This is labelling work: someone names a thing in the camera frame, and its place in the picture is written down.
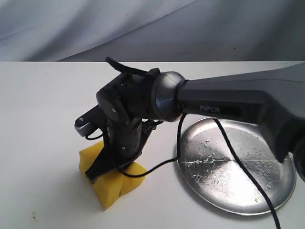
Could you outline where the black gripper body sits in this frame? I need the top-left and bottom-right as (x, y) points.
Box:
(106, 118), (149, 167)

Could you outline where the yellow sponge block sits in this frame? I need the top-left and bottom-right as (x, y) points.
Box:
(79, 141), (145, 210)

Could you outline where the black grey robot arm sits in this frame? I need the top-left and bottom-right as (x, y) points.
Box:
(86, 58), (305, 181)

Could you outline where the round stainless steel plate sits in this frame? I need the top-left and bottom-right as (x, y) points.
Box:
(178, 118), (296, 216)

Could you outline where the grey-blue backdrop cloth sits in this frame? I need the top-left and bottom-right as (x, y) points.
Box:
(0, 0), (305, 62)

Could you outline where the black cable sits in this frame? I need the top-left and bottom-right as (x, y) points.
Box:
(84, 57), (282, 229)

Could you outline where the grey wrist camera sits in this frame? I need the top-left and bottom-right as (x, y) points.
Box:
(74, 105), (105, 137)

